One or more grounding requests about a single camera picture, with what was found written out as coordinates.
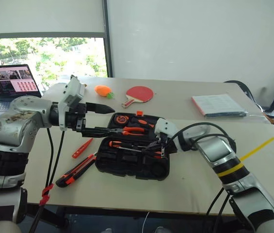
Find hammer with orange black handle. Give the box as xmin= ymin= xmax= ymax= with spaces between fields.
xmin=129 ymin=116 xmax=157 ymax=131

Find orange handled pliers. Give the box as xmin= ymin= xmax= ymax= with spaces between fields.
xmin=107 ymin=126 xmax=146 ymax=137

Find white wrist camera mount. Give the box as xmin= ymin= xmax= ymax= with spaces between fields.
xmin=58 ymin=75 xmax=87 ymax=132
xmin=154 ymin=117 xmax=179 ymax=144

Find black electrical tape roll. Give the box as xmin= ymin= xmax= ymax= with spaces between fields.
xmin=150 ymin=162 xmax=168 ymax=178

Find open dark laptop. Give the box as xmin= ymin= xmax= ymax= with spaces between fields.
xmin=0 ymin=64 xmax=43 ymax=125

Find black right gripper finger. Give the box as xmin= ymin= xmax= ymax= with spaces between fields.
xmin=141 ymin=150 xmax=163 ymax=159
xmin=143 ymin=141 xmax=162 ymax=152

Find red cable tie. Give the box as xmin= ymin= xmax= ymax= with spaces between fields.
xmin=39 ymin=183 xmax=55 ymax=206

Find orange black utility knife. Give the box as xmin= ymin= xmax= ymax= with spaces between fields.
xmin=55 ymin=152 xmax=97 ymax=188

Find orange carrot plush toy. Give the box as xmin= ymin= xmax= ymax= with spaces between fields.
xmin=94 ymin=84 xmax=115 ymax=100

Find black plastic tool case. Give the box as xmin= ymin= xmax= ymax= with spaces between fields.
xmin=95 ymin=112 xmax=172 ymax=182

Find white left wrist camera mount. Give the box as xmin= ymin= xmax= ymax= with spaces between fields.
xmin=58 ymin=75 xmax=87 ymax=132

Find thin white cable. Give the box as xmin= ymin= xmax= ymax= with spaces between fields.
xmin=143 ymin=210 xmax=151 ymax=233

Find black chair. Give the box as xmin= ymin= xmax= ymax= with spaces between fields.
xmin=223 ymin=80 xmax=266 ymax=113

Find white booklet in plastic sleeve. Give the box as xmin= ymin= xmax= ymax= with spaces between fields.
xmin=191 ymin=93 xmax=248 ymax=119

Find orange voltage tester pen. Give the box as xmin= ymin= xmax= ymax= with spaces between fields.
xmin=71 ymin=137 xmax=95 ymax=159

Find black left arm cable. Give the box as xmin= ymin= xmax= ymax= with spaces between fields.
xmin=29 ymin=127 xmax=66 ymax=233

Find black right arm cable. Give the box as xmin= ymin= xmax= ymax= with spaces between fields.
xmin=166 ymin=122 xmax=237 ymax=233

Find white roller blind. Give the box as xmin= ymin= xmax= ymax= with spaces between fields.
xmin=0 ymin=0 xmax=107 ymax=39

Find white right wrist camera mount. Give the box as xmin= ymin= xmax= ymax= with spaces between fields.
xmin=154 ymin=117 xmax=179 ymax=144

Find dark window frame post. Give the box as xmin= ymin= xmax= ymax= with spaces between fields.
xmin=101 ymin=0 xmax=114 ymax=79

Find orange black screwdriver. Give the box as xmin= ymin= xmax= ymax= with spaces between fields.
xmin=108 ymin=140 xmax=150 ymax=149
xmin=113 ymin=146 xmax=164 ymax=159

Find orange black tape measure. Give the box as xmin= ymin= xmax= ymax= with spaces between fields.
xmin=114 ymin=114 xmax=129 ymax=126

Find yellow zip tie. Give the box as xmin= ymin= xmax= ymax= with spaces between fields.
xmin=215 ymin=137 xmax=274 ymax=178

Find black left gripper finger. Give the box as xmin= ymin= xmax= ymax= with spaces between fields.
xmin=81 ymin=126 xmax=115 ymax=138
xmin=85 ymin=101 xmax=116 ymax=115

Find red table tennis paddle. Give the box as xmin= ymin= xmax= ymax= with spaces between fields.
xmin=121 ymin=85 xmax=155 ymax=109

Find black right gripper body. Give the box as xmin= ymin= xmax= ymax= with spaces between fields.
xmin=159 ymin=135 xmax=178 ymax=160

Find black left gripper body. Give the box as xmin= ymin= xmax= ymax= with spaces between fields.
xmin=65 ymin=102 xmax=89 ymax=133

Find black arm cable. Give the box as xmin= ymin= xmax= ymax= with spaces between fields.
xmin=166 ymin=122 xmax=237 ymax=233
xmin=29 ymin=127 xmax=66 ymax=233

